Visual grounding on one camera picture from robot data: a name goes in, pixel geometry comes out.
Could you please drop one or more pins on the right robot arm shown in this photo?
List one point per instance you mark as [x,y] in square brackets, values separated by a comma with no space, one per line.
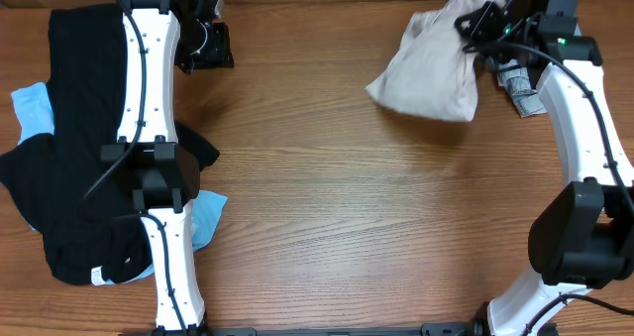
[584,239]

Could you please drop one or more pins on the light blue garment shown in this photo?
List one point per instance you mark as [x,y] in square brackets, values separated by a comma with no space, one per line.
[46,174]

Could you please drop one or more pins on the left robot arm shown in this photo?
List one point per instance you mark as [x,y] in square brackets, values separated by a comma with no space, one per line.
[150,165]

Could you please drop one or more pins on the black t-shirt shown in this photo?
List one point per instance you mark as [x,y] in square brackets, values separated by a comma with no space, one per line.
[65,122]

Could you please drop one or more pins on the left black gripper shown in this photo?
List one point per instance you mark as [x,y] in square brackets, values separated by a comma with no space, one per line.
[213,52]

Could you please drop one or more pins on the folded light blue jeans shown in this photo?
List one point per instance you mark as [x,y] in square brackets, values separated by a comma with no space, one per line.
[520,88]

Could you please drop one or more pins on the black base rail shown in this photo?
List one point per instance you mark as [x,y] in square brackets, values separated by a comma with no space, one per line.
[342,332]

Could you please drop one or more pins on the beige khaki shorts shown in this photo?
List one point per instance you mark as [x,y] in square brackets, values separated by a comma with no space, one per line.
[431,76]

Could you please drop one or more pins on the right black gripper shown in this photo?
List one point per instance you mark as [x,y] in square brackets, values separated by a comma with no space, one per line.
[476,29]

